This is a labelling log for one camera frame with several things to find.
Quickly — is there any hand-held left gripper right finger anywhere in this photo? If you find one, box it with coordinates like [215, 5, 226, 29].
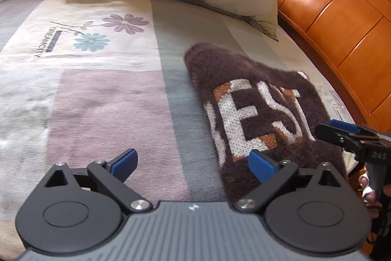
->
[235, 149, 344, 214]

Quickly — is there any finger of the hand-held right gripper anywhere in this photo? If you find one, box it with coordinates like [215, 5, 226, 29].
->
[329, 119, 382, 137]
[315, 124, 362, 154]

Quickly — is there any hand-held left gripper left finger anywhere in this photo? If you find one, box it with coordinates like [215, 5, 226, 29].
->
[44, 148, 153, 214]

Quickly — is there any brown knit sweater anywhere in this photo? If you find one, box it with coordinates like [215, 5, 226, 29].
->
[183, 42, 349, 203]

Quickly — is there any person's right hand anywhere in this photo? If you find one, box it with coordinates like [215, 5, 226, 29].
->
[359, 168, 386, 213]

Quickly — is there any striped bed sheet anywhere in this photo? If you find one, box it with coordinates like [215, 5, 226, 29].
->
[0, 0, 367, 249]

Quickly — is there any wooden headboard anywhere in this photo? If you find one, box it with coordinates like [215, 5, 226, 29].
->
[237, 0, 391, 135]

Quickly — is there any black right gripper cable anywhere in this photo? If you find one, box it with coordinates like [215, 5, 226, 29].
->
[366, 206, 391, 246]

